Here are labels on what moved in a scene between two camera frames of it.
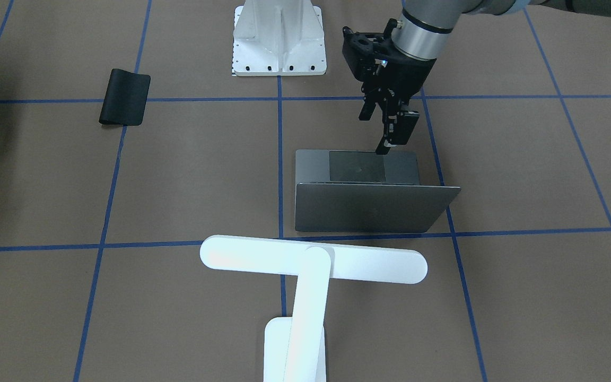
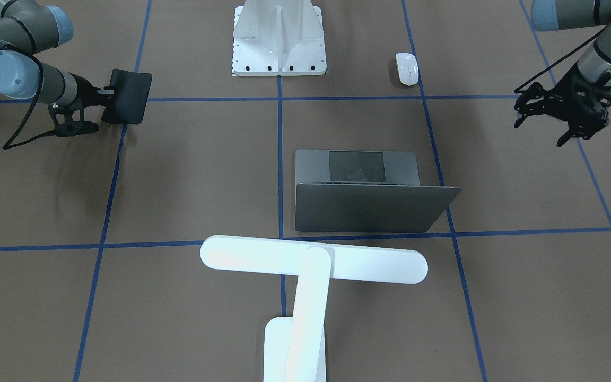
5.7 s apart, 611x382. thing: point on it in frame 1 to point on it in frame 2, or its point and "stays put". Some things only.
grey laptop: x=359 y=190 stays put
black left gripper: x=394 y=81 to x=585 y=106
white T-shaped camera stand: x=295 y=348 stays put
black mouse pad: x=125 y=98 stays put
